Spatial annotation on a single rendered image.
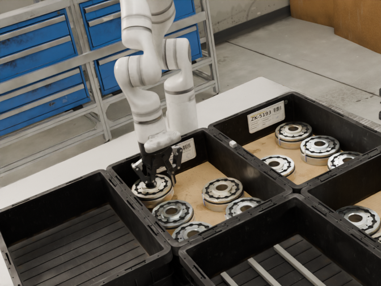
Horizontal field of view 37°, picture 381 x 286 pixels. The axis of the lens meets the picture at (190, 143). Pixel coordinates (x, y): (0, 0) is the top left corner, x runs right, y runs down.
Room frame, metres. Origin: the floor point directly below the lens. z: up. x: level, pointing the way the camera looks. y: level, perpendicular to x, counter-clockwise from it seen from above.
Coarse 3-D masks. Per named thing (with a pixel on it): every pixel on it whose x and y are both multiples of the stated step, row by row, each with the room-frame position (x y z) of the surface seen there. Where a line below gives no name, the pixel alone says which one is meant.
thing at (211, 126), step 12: (300, 96) 1.42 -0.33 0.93; (252, 108) 1.40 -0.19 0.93; (324, 108) 1.32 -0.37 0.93; (228, 120) 1.36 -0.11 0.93; (348, 120) 1.24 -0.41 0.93; (216, 132) 1.30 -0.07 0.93; (372, 132) 1.16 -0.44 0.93; (252, 156) 1.16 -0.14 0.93; (360, 156) 1.07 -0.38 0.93; (264, 168) 1.09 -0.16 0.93; (336, 168) 1.04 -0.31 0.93; (288, 180) 1.02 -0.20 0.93; (312, 180) 1.01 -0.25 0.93
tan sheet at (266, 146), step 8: (272, 136) 1.40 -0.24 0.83; (248, 144) 1.38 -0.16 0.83; (256, 144) 1.37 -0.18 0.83; (264, 144) 1.36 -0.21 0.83; (272, 144) 1.35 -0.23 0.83; (256, 152) 1.33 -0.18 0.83; (264, 152) 1.32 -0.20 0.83; (272, 152) 1.31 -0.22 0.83; (280, 152) 1.30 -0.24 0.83; (288, 152) 1.30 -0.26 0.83; (296, 152) 1.29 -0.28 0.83; (296, 160) 1.25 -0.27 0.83; (296, 168) 1.21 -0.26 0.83; (304, 168) 1.21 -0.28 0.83; (312, 168) 1.20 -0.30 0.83; (320, 168) 1.19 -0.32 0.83; (296, 176) 1.18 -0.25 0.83; (304, 176) 1.17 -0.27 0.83; (312, 176) 1.16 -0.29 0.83
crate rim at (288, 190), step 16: (224, 144) 1.23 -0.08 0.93; (128, 160) 1.24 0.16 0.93; (112, 176) 1.17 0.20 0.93; (272, 176) 1.05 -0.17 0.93; (128, 192) 1.09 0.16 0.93; (288, 192) 0.98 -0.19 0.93; (144, 208) 1.02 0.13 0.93; (256, 208) 0.95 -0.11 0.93; (160, 224) 0.95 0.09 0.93; (224, 224) 0.91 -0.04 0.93; (192, 240) 0.88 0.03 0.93
